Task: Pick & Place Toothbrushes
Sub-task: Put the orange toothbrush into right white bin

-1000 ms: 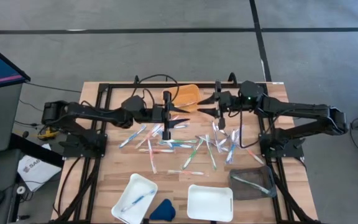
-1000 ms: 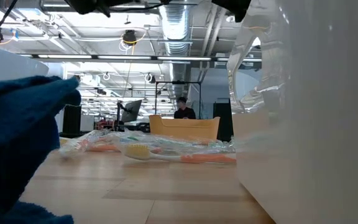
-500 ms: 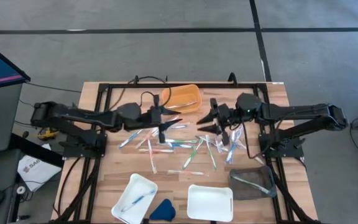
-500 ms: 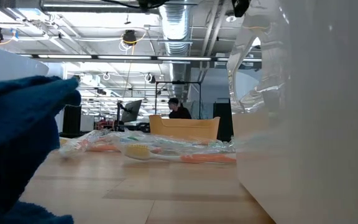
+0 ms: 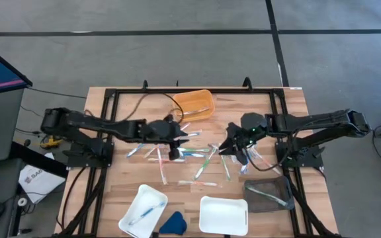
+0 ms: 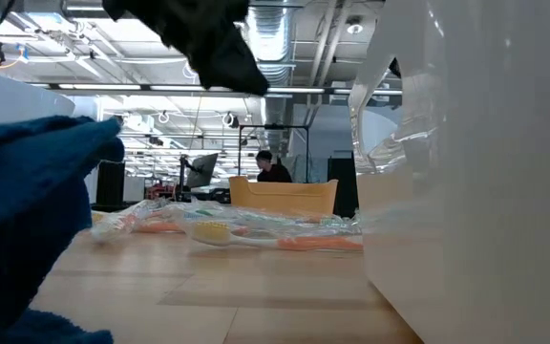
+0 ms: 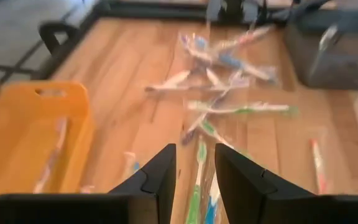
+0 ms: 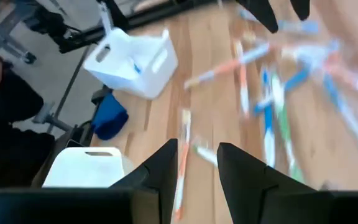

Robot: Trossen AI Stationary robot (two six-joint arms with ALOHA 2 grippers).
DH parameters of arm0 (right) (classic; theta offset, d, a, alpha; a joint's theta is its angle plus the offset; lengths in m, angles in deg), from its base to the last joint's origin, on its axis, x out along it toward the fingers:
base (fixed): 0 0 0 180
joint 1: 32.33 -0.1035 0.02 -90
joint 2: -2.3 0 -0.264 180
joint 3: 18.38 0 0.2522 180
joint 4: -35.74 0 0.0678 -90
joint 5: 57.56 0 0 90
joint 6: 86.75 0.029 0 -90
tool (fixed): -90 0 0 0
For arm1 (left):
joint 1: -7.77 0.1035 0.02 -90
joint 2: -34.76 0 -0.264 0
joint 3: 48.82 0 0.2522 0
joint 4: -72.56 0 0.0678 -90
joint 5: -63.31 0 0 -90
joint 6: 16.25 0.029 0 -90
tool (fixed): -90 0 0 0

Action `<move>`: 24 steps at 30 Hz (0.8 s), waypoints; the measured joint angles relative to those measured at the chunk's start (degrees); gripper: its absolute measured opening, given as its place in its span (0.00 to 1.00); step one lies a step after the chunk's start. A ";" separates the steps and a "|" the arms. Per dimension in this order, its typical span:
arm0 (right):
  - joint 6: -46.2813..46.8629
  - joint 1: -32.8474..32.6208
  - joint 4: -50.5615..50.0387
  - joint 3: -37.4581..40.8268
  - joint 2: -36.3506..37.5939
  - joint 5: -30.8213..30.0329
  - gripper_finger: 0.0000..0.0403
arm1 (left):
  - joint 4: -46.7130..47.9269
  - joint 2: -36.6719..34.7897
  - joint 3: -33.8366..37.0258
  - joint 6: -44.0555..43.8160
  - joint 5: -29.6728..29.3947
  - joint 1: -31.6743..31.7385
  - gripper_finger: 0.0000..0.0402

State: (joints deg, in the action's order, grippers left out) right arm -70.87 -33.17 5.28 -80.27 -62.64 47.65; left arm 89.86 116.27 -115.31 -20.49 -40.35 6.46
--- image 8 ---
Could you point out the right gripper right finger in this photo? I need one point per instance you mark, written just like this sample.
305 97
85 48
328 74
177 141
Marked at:
247 186

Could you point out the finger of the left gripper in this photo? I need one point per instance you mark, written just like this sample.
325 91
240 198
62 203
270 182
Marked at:
301 8
259 12

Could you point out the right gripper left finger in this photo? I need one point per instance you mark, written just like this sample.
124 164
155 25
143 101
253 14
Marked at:
163 168

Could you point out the blue toothbrush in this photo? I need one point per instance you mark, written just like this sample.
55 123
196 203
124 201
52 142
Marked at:
268 124
300 79
137 69
346 115
304 27

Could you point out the white plastic bin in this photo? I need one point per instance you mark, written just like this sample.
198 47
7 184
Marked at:
82 169
126 71

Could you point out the green wrapped toothbrush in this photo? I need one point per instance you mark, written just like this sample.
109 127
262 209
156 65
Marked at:
286 130
205 154

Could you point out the blue folded cloth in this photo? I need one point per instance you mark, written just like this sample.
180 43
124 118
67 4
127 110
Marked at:
109 118

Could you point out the person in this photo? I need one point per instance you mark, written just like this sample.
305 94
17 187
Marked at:
11 149

